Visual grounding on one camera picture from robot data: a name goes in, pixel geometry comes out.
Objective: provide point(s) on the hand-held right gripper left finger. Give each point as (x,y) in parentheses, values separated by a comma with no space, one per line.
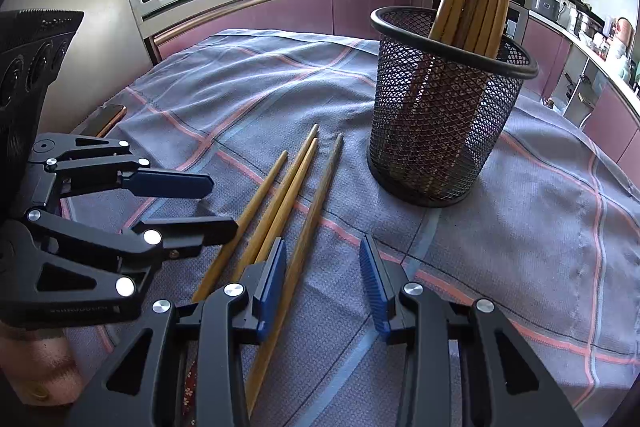
(270,292)

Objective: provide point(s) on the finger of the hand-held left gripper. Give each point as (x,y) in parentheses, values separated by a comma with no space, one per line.
(200,232)
(165,184)

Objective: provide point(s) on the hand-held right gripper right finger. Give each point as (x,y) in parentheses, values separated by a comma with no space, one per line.
(375,292)

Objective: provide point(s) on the light brown chopstick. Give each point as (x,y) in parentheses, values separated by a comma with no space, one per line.
(319,197)
(250,212)
(284,207)
(272,207)

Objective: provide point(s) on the black mesh utensil holder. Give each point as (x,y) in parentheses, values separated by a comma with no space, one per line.
(425,132)

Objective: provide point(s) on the person's left hand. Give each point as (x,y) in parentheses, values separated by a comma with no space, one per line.
(47,362)

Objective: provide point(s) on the orange smartphone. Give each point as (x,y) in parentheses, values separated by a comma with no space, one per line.
(105,119)

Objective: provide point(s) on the red floral cloth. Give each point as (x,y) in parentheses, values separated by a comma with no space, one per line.
(190,387)

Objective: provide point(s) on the blue plaid cloth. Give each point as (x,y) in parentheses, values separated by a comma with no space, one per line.
(500,257)

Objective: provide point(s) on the pink lower cabinets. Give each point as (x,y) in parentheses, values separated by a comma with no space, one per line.
(605,117)
(300,12)

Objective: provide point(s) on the black built-in oven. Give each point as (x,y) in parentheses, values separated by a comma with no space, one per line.
(516,24)

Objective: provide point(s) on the silver steamer pot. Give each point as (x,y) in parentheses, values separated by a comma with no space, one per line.
(586,23)

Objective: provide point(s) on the pink kettle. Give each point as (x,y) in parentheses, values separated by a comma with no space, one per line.
(624,29)

